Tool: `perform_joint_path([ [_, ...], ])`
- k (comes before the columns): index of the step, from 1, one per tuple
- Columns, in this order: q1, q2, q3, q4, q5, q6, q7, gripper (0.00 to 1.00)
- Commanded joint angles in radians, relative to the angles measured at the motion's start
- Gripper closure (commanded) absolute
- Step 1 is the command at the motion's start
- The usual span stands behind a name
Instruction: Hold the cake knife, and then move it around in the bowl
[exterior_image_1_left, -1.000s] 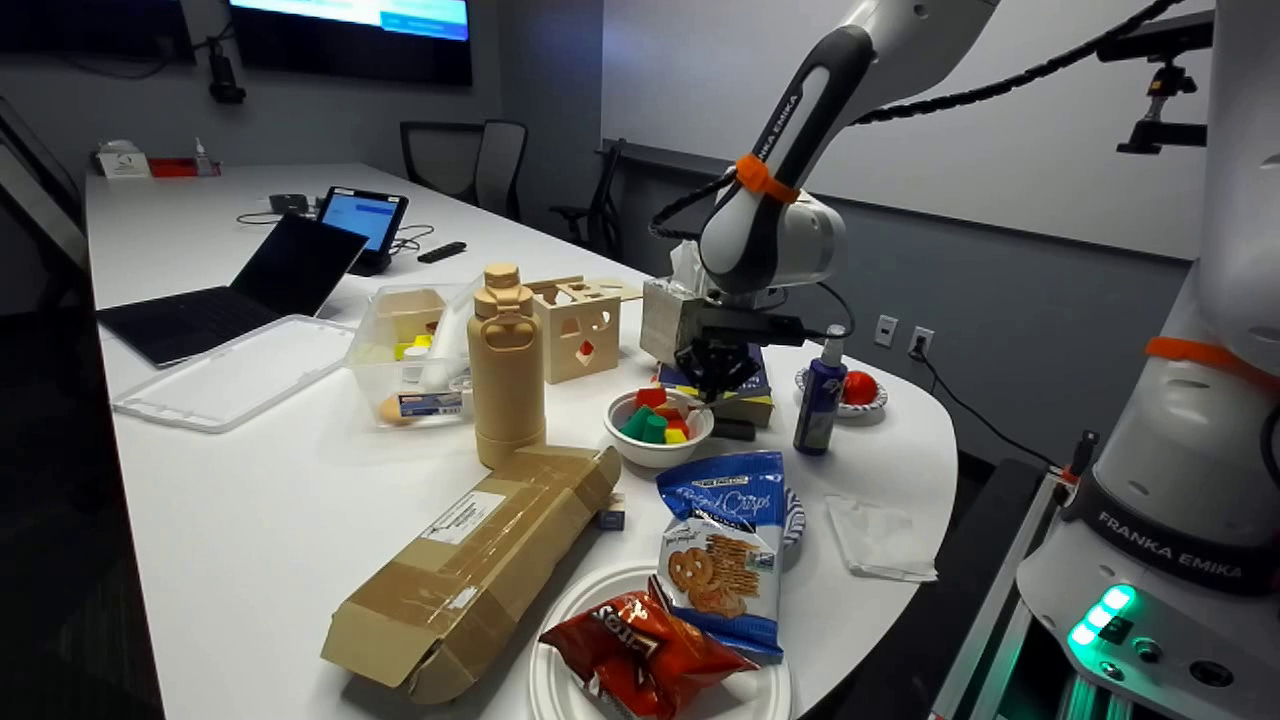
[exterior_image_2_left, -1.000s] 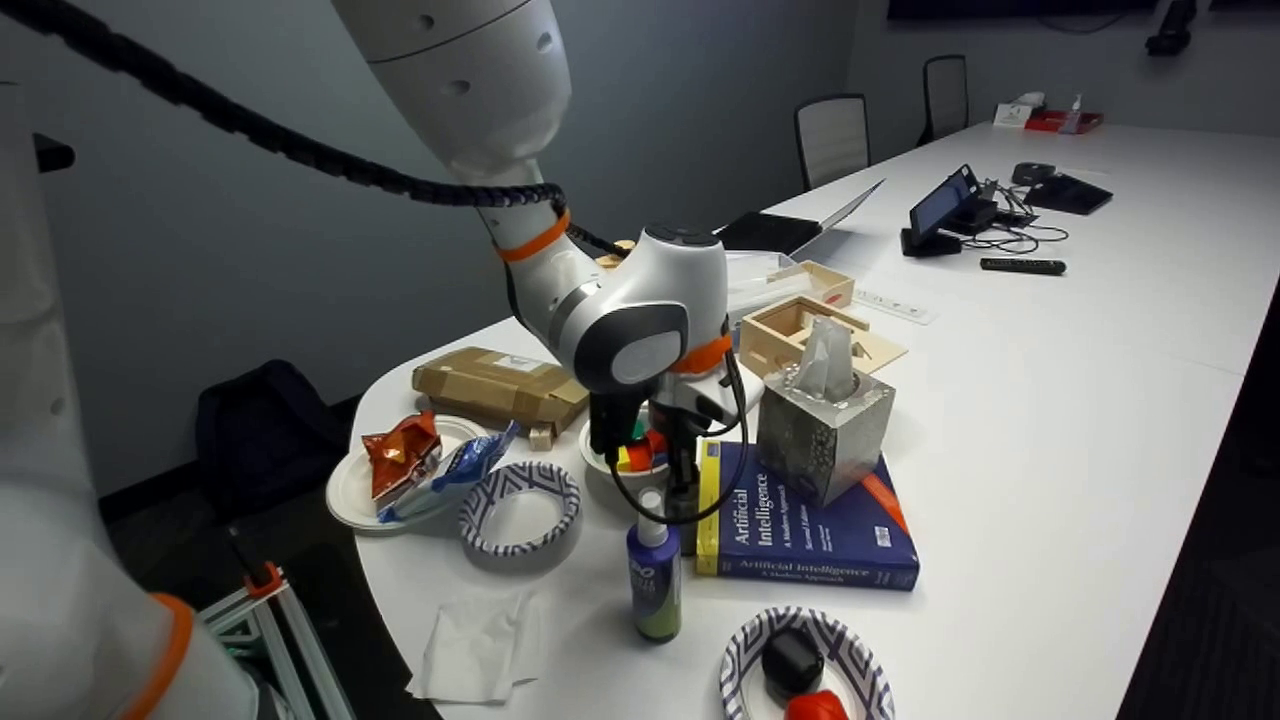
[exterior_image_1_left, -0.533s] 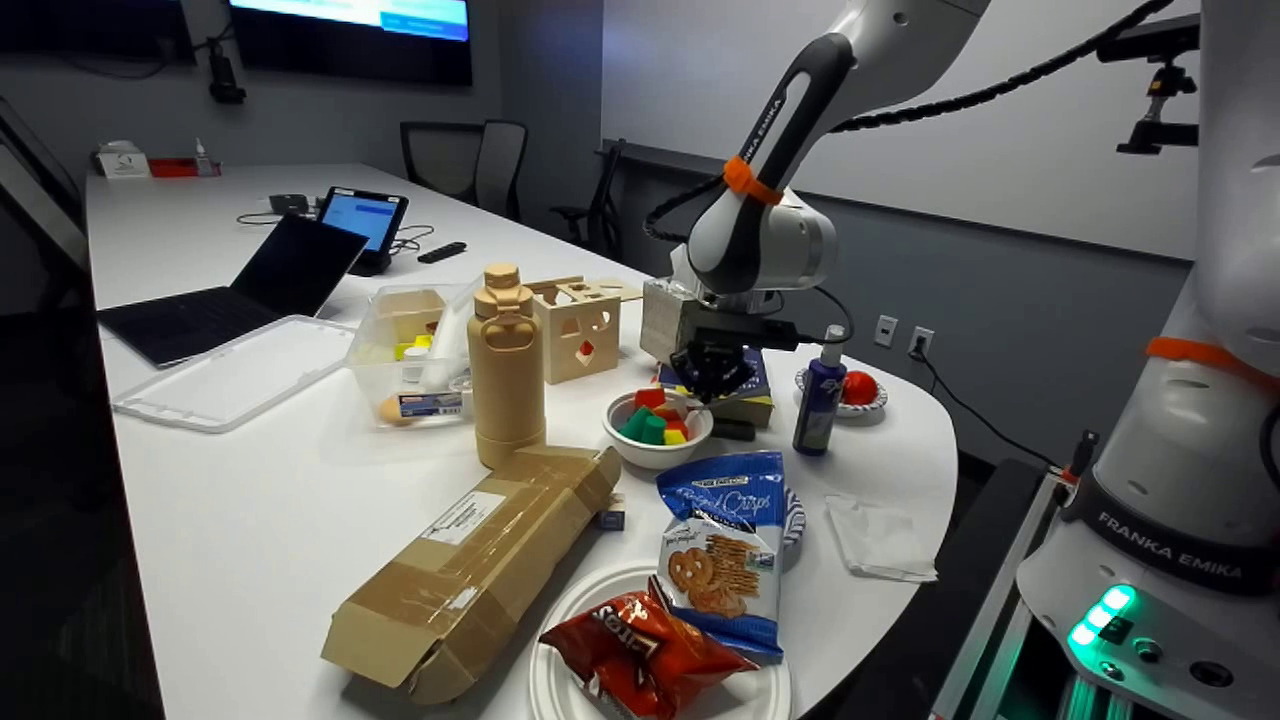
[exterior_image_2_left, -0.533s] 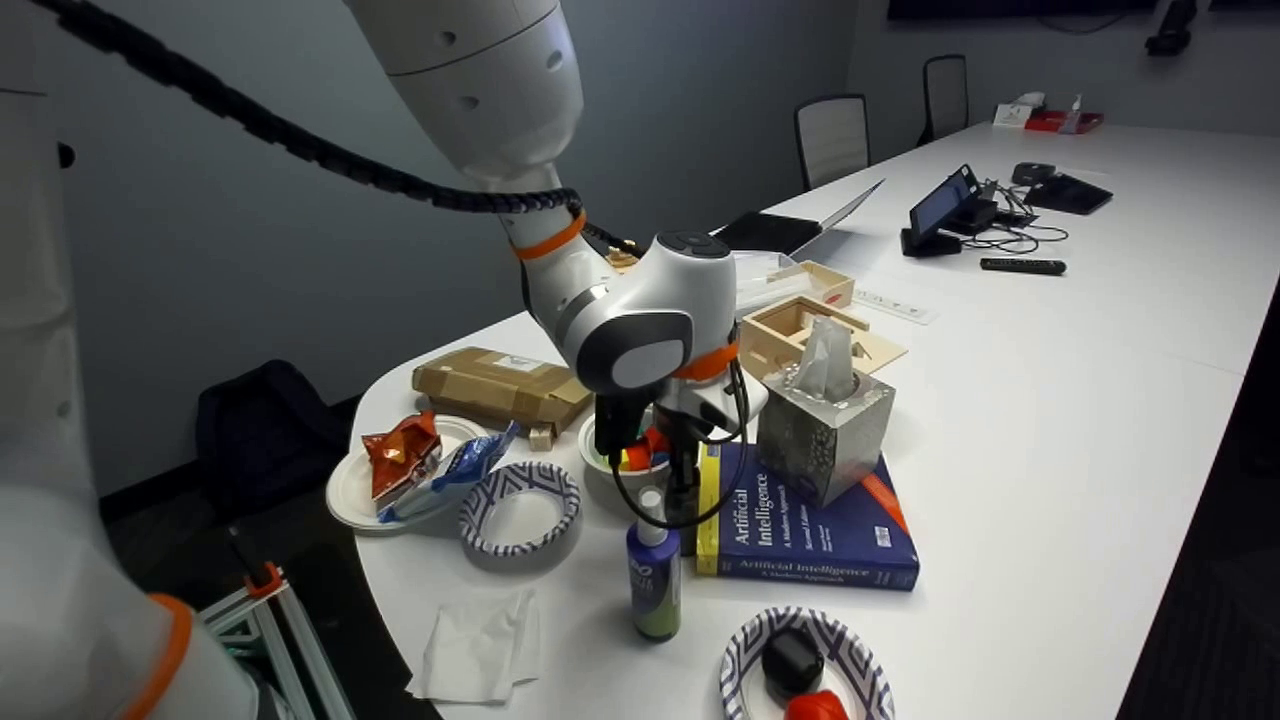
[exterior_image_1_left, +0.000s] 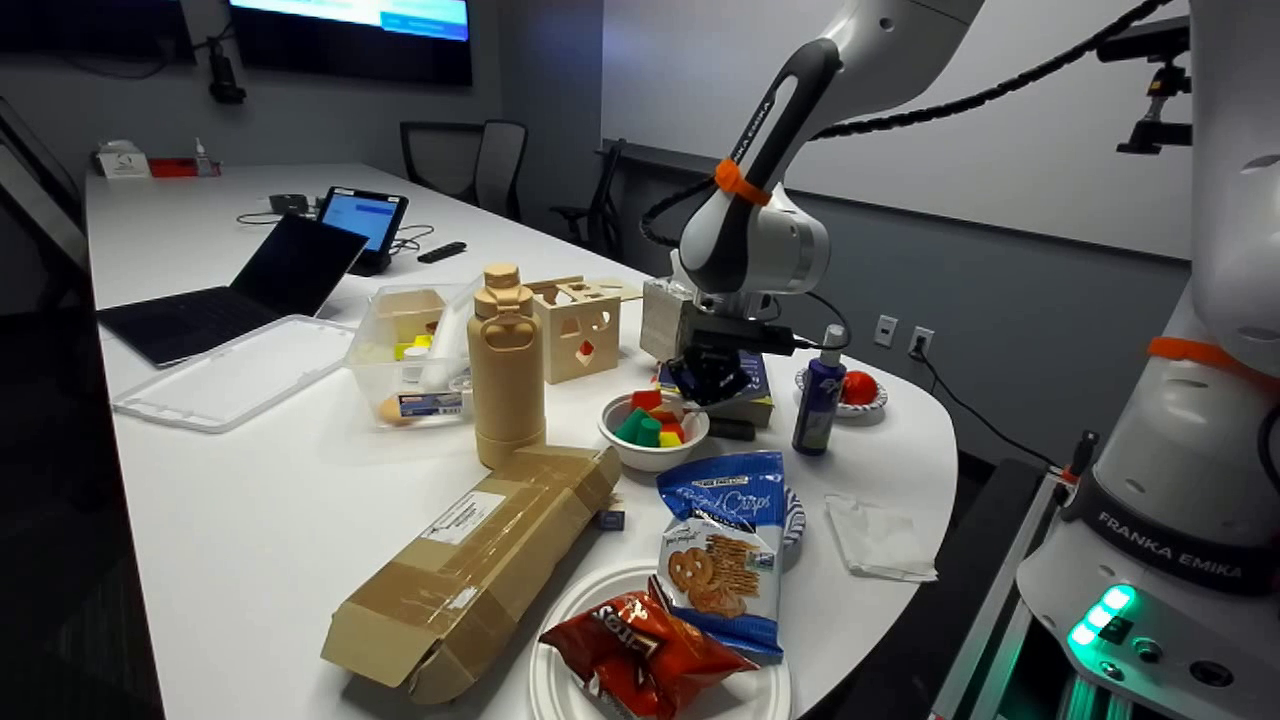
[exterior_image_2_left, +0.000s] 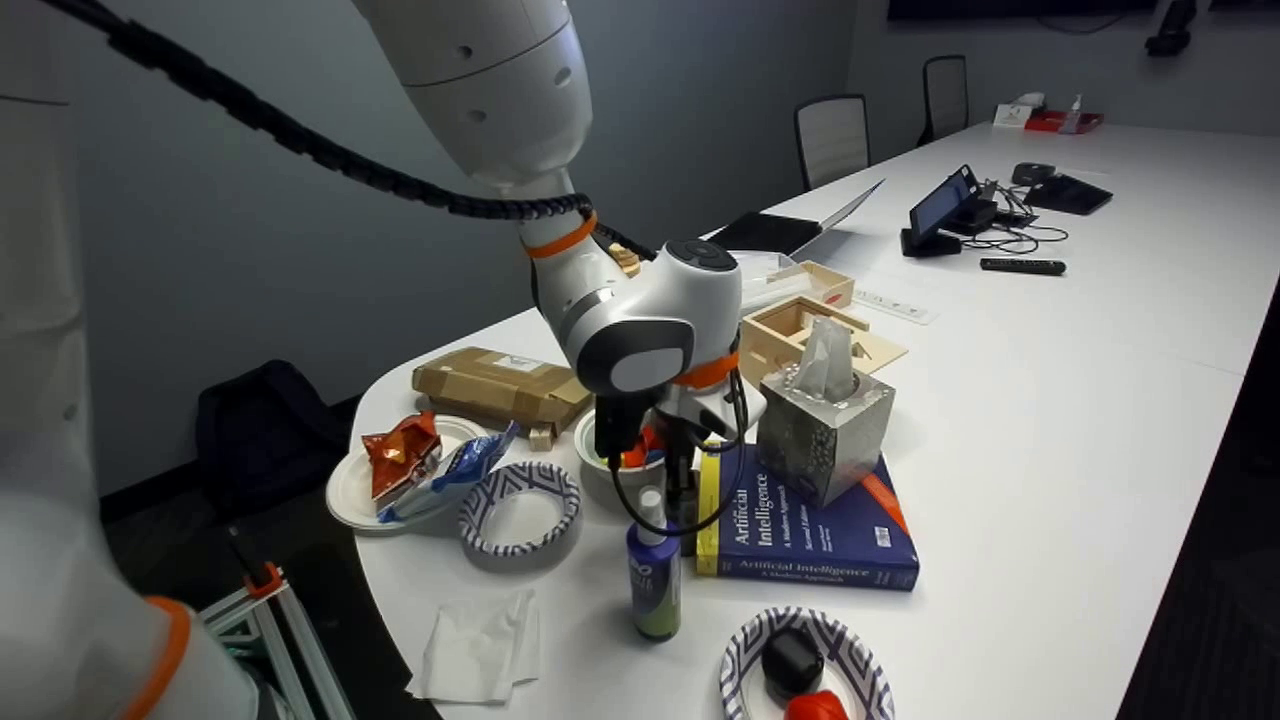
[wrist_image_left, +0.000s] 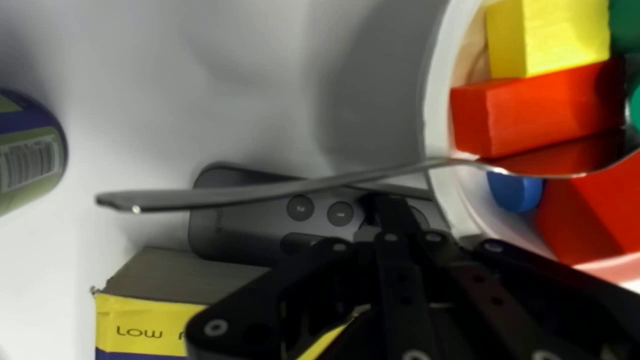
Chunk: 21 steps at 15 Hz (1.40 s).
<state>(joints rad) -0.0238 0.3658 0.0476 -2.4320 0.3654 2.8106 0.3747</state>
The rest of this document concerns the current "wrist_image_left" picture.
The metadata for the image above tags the yellow block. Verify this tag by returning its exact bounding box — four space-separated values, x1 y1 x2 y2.
485 0 611 78

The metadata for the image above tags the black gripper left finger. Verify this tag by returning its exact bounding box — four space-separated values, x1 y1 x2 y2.
187 239 372 360

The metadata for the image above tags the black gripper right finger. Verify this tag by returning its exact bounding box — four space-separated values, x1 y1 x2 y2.
366 197 640 360

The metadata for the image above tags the black remote control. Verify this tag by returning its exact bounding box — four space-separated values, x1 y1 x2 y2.
189 184 448 267

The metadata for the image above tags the blue AI textbook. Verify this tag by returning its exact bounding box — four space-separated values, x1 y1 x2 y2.
91 247 349 360

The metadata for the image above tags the blue round block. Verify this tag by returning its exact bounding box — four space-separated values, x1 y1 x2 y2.
487 175 544 214

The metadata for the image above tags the red rectangular block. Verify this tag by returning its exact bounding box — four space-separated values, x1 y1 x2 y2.
451 60 625 159

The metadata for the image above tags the blue spray bottle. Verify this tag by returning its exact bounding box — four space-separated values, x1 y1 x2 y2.
0 88 68 214

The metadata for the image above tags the silver cake knife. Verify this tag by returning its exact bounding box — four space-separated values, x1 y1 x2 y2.
96 124 640 214

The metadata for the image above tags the white bowl with blocks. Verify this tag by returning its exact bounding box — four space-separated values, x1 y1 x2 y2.
423 0 640 289

